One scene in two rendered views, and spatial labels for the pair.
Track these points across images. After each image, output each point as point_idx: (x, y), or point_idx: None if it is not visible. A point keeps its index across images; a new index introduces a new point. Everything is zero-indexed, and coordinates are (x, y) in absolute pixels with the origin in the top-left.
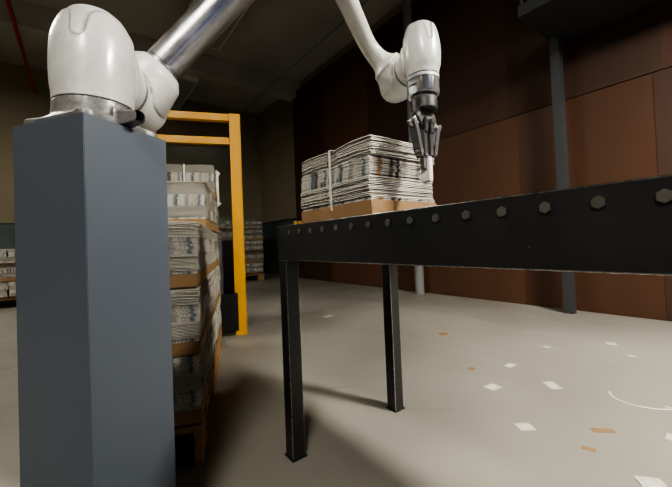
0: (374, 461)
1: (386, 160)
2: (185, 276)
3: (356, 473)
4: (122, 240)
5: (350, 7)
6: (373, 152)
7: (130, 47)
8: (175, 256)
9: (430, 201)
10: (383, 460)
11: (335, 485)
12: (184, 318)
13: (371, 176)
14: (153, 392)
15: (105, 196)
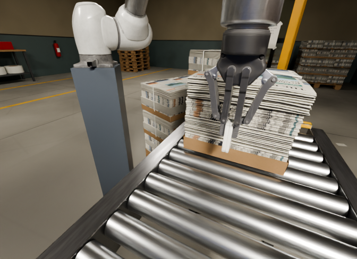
0: (209, 251)
1: (208, 103)
2: (167, 116)
3: (196, 245)
4: (96, 115)
5: None
6: (189, 95)
7: (92, 20)
8: (163, 106)
9: (280, 157)
10: (213, 256)
11: (184, 239)
12: (167, 133)
13: (188, 116)
14: (118, 163)
15: (86, 99)
